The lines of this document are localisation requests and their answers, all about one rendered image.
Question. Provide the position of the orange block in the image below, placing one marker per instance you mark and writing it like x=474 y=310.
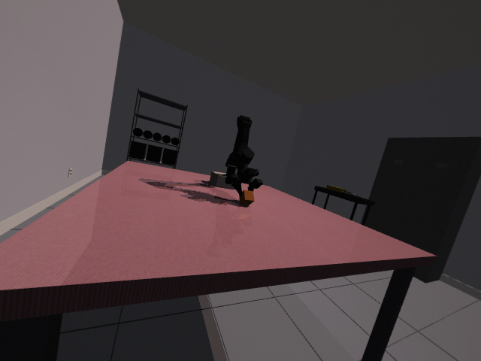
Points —
x=247 y=197

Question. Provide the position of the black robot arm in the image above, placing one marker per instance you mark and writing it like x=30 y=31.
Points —
x=242 y=154

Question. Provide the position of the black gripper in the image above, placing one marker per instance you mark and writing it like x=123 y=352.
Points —
x=237 y=180

